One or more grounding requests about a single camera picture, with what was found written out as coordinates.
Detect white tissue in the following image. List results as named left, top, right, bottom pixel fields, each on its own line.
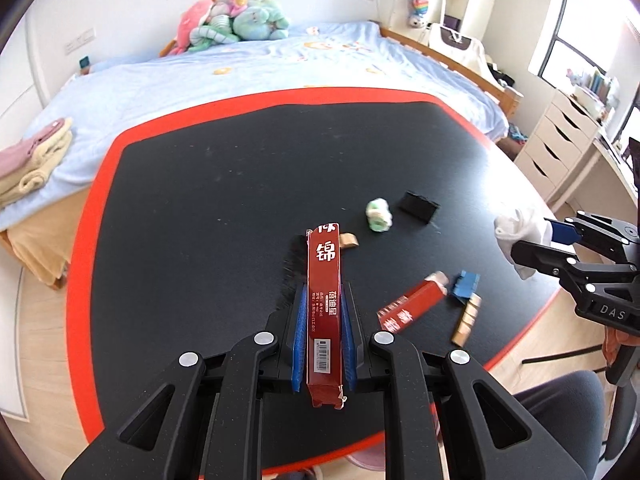
left=494, top=209, right=552, bottom=281

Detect red carton box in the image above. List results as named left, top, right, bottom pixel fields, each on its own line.
left=306, top=222, right=346, bottom=410
left=378, top=271, right=449, bottom=334

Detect blue plastic clip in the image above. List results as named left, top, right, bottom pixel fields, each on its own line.
left=451, top=270, right=480, bottom=304

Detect small tan wrapper piece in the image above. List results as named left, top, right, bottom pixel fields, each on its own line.
left=338, top=233, right=359, bottom=249

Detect tan chocolate bar piece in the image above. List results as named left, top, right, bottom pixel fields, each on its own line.
left=451, top=294, right=482, bottom=348

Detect black binder clip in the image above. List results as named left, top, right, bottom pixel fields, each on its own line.
left=398, top=191, right=439, bottom=224

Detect red carton box lying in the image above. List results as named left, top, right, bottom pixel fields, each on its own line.
left=378, top=271, right=449, bottom=334

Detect white drawer cabinet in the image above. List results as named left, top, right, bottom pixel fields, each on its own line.
left=515, top=90, right=599, bottom=202

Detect person leg dark trousers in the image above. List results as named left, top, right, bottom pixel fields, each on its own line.
left=514, top=370, right=605, bottom=479

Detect green white crumpled wrapper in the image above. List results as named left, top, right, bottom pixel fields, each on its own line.
left=366, top=197, right=393, bottom=233

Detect red black table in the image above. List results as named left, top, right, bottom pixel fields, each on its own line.
left=65, top=86, right=562, bottom=476

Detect white tote bag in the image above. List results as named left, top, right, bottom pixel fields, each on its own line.
left=428, top=23, right=488, bottom=74

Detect rainbow hanging plush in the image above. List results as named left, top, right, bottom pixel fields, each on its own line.
left=408, top=0, right=430, bottom=28

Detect bed with blue sheet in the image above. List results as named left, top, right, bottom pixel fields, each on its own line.
left=1, top=22, right=508, bottom=286

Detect folded beige pink towels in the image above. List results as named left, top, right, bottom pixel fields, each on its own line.
left=1, top=117, right=73, bottom=208

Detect green plush toy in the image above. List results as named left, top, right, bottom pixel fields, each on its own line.
left=188, top=0, right=290, bottom=51

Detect pink plush toy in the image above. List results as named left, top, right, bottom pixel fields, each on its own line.
left=158, top=0, right=217, bottom=58

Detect small teal clock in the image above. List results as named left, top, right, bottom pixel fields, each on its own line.
left=79, top=56, right=91, bottom=75

